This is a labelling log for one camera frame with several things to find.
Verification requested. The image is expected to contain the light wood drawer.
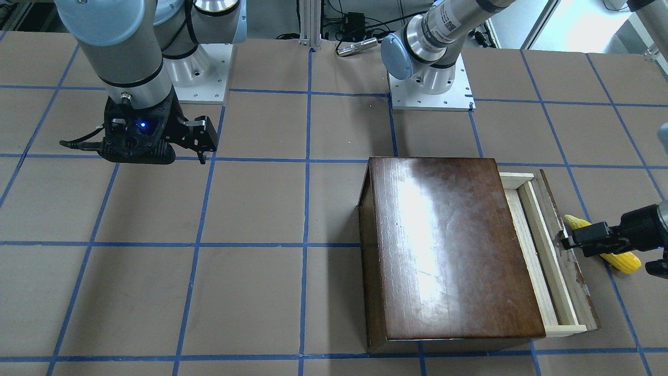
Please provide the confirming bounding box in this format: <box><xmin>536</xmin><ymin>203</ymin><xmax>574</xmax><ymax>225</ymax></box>
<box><xmin>499</xmin><ymin>170</ymin><xmax>601</xmax><ymax>338</ymax></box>

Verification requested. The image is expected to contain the aluminium frame post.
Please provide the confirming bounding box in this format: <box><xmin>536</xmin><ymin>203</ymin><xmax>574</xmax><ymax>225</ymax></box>
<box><xmin>297</xmin><ymin>1</ymin><xmax>323</xmax><ymax>52</ymax></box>

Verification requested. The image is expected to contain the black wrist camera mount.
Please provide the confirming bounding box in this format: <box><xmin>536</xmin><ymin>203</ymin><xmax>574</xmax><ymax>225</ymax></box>
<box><xmin>59</xmin><ymin>116</ymin><xmax>176</xmax><ymax>165</ymax></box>

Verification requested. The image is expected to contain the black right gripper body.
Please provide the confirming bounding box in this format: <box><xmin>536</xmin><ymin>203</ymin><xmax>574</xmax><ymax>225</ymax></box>
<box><xmin>104</xmin><ymin>89</ymin><xmax>188</xmax><ymax>157</ymax></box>

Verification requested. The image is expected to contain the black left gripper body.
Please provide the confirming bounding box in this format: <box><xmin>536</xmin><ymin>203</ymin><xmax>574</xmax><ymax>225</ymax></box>
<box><xmin>611</xmin><ymin>205</ymin><xmax>665</xmax><ymax>254</ymax></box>

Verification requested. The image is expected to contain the silver cylindrical tool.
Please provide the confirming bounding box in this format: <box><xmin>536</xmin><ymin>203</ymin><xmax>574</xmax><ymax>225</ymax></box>
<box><xmin>336</xmin><ymin>37</ymin><xmax>379</xmax><ymax>57</ymax></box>

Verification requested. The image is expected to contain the dark brown wooden cabinet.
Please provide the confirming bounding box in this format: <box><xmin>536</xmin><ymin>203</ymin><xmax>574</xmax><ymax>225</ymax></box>
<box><xmin>357</xmin><ymin>157</ymin><xmax>546</xmax><ymax>353</ymax></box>

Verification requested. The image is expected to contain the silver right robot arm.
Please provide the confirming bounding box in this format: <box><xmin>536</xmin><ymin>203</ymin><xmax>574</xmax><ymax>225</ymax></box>
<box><xmin>55</xmin><ymin>1</ymin><xmax>247</xmax><ymax>165</ymax></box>

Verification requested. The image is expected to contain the yellow corn cob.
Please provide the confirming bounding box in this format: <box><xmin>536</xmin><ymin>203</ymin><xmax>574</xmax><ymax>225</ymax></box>
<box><xmin>564</xmin><ymin>214</ymin><xmax>642</xmax><ymax>274</ymax></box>

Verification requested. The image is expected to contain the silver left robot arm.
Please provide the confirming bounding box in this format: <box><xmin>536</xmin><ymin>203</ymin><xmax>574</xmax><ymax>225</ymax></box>
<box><xmin>381</xmin><ymin>1</ymin><xmax>667</xmax><ymax>257</ymax></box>

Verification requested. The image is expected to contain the black cable bundle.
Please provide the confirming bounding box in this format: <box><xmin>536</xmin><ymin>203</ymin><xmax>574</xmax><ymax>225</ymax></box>
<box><xmin>277</xmin><ymin>0</ymin><xmax>434</xmax><ymax>42</ymax></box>

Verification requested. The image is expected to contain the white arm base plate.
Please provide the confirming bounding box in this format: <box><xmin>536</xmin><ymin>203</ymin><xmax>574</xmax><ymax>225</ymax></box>
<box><xmin>387</xmin><ymin>55</ymin><xmax>476</xmax><ymax>112</ymax></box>
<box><xmin>164</xmin><ymin>44</ymin><xmax>234</xmax><ymax>104</ymax></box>

